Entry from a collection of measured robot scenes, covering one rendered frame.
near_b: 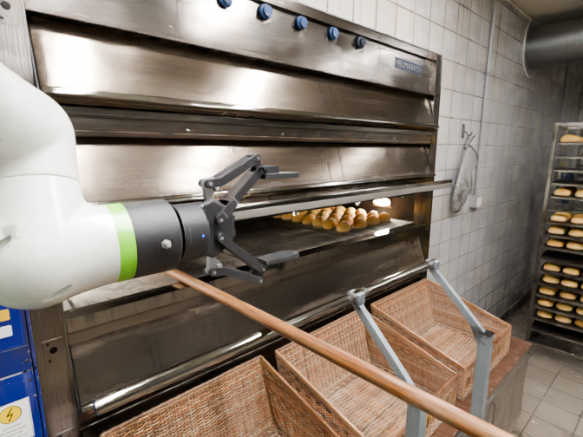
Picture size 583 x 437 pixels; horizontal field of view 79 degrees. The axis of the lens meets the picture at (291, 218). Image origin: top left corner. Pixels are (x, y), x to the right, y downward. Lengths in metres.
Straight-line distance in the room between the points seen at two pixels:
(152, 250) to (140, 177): 0.63
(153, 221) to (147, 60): 0.72
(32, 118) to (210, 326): 0.97
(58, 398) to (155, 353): 0.25
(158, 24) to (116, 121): 0.29
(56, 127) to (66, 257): 0.13
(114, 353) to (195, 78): 0.81
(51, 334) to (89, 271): 0.68
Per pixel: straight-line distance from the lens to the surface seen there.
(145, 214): 0.44
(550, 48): 3.51
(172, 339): 1.21
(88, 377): 1.16
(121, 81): 1.04
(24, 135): 0.41
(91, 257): 0.41
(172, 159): 1.09
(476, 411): 1.65
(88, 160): 1.03
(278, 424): 1.47
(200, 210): 0.48
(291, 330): 0.82
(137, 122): 1.05
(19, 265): 0.40
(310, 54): 1.45
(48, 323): 1.08
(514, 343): 2.34
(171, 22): 1.16
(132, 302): 1.11
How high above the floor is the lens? 1.60
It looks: 11 degrees down
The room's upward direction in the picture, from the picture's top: straight up
